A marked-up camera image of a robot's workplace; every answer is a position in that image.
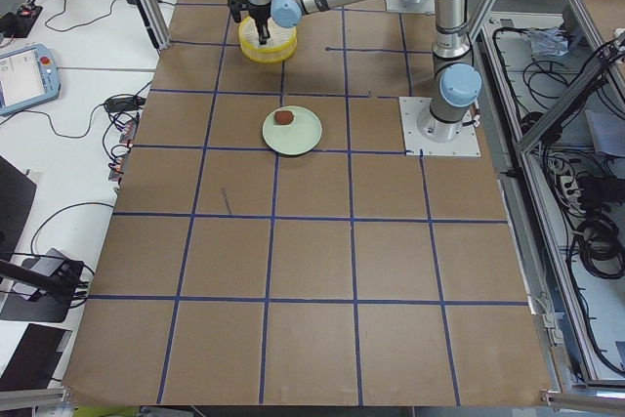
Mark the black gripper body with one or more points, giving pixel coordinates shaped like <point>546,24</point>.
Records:
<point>258,12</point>

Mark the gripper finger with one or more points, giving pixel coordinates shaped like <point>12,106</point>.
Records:
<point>259,27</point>
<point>265,35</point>

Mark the middle yellow bamboo steamer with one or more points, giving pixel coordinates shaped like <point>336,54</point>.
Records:
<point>279,47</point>

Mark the brown steamed bun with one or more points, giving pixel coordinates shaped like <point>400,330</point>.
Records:
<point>283,117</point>

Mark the light green plate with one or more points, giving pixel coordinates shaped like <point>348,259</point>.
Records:
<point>297,137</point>

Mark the teach pendant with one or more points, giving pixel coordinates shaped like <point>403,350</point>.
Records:
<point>29,77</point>

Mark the black laptop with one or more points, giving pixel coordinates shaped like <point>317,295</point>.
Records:
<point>17,196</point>

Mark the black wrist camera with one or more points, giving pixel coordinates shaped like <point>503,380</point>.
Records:
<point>236,8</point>

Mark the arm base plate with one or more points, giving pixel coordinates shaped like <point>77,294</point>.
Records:
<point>425,136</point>
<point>419,7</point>

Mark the black camera stand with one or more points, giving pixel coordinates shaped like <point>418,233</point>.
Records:
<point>43,286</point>

